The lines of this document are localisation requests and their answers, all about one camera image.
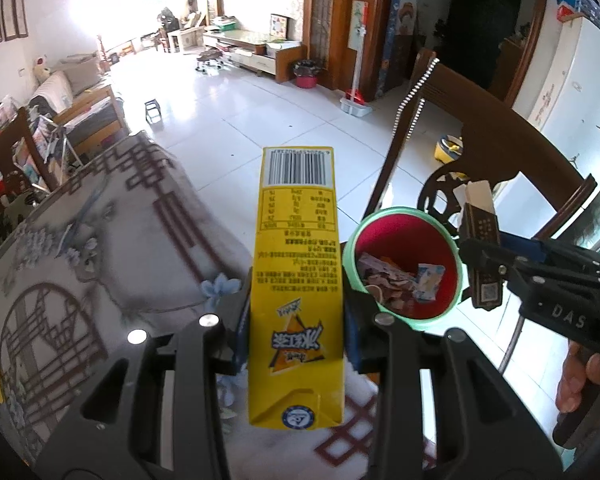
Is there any magazine rack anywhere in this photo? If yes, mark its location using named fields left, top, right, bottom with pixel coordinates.
left=12, top=112, right=83, bottom=191

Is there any colourful door curtain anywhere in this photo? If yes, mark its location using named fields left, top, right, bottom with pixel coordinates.
left=375, top=0, right=456, bottom=101

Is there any white wall calendar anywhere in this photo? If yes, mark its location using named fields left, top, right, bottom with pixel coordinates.
left=351, top=1, right=370, bottom=51

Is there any rolling round stool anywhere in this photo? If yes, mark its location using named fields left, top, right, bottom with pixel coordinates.
left=196, top=49, right=227, bottom=75

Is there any red bin with green rim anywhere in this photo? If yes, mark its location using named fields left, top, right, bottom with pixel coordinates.
left=342, top=206, right=465, bottom=333

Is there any white bead string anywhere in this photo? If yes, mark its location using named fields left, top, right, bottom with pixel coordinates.
left=392, top=57, right=440, bottom=138

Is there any person's right hand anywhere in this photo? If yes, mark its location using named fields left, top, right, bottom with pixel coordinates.
left=555, top=342, right=600, bottom=414

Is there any grey printed tablecloth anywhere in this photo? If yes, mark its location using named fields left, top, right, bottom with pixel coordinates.
left=0, top=130, right=381, bottom=480

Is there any red waste bin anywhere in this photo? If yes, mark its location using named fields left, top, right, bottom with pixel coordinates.
left=292, top=59, right=323, bottom=90

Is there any floral seat cushion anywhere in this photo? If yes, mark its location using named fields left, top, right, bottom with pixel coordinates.
left=0, top=195, right=36, bottom=251

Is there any dark cigarette box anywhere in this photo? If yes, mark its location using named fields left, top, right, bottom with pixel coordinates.
left=460, top=180, right=503, bottom=310

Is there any white refrigerator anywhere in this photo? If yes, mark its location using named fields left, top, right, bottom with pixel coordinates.
left=512, top=15, right=600, bottom=161

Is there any low television cabinet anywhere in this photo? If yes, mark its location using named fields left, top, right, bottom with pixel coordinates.
left=202, top=29, right=308, bottom=83

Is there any brown wooden chair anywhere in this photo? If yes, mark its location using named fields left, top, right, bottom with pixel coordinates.
left=0, top=107, right=66, bottom=216

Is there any pink plastic wrapper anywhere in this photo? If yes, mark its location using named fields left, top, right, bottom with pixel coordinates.
left=357, top=252, right=401, bottom=278

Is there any white side table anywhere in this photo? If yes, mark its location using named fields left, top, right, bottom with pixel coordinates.
left=167, top=27, right=206, bottom=53

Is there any white mop with dustpan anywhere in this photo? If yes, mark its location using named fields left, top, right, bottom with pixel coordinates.
left=340, top=2, right=376, bottom=117

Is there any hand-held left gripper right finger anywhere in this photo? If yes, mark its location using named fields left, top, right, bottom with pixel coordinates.
left=342, top=280, right=563, bottom=480

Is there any yellow plastic toy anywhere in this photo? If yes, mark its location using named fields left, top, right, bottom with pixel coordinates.
left=434, top=135, right=471, bottom=181

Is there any yellow drink carton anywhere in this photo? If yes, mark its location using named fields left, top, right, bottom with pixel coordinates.
left=247, top=146, right=343, bottom=431

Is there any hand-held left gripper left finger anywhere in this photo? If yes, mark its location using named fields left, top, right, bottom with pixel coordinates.
left=32, top=270, right=253, bottom=480

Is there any dark wooden carved chair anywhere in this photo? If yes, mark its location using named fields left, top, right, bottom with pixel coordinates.
left=365, top=49, right=600, bottom=376

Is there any wooden frame sofa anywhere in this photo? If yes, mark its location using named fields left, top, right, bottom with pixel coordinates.
left=27, top=52, right=131, bottom=161

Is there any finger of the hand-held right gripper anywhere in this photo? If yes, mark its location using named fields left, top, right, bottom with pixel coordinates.
left=457, top=236, right=600, bottom=307
left=500, top=234, right=600, bottom=286

